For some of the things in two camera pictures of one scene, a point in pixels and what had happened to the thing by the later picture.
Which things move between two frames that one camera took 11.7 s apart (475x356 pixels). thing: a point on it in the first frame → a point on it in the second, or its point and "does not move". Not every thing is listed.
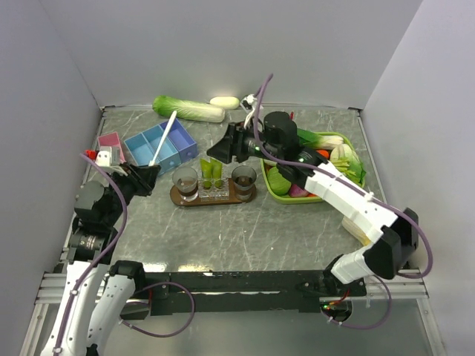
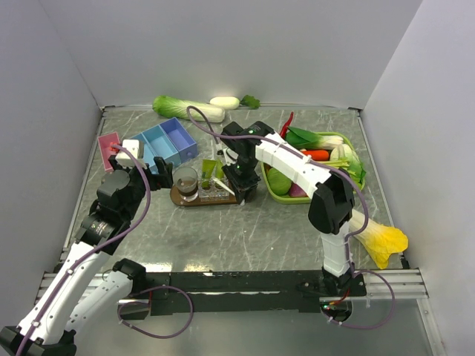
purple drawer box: [182, 140] does not move
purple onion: [297, 191] does not move
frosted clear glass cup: [185, 179] does not move
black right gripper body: [246, 146] → [243, 175]
